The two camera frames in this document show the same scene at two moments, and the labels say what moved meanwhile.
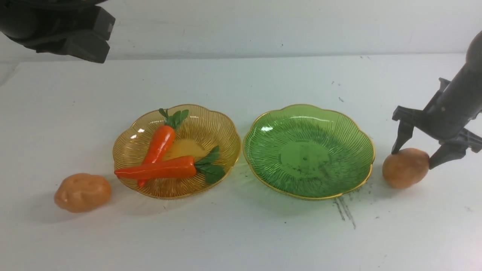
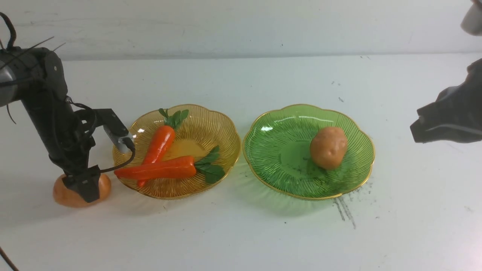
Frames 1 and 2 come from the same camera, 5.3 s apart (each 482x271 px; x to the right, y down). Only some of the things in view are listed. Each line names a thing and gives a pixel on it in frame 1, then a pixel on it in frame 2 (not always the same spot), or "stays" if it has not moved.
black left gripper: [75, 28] to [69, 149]
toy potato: [406, 168] to [327, 147]
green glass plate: [308, 151] stays
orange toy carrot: [177, 166] stays
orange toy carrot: [163, 139] stays
